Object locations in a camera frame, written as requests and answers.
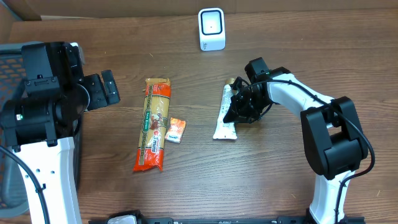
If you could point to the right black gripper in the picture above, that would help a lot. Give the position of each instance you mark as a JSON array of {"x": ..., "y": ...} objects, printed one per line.
[{"x": 240, "y": 116}]

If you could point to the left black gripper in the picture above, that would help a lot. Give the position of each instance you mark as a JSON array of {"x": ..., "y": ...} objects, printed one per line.
[{"x": 111, "y": 87}]

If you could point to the white cream tube gold cap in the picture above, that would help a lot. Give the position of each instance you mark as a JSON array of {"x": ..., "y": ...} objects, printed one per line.
[{"x": 225, "y": 131}]

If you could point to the small orange snack packet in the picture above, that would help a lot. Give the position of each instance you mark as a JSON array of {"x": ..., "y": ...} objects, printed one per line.
[{"x": 176, "y": 130}]

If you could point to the orange spaghetti pack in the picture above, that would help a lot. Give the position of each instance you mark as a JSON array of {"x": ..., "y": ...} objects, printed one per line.
[{"x": 155, "y": 118}]

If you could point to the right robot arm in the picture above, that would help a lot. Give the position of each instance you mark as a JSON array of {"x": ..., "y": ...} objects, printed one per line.
[{"x": 333, "y": 140}]

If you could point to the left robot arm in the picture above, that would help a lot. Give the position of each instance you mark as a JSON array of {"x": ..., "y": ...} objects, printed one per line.
[{"x": 41, "y": 122}]

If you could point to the grey plastic basket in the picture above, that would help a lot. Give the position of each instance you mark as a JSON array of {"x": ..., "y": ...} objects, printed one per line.
[{"x": 13, "y": 195}]

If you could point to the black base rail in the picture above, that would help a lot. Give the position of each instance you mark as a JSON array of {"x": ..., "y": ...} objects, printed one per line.
[{"x": 217, "y": 221}]

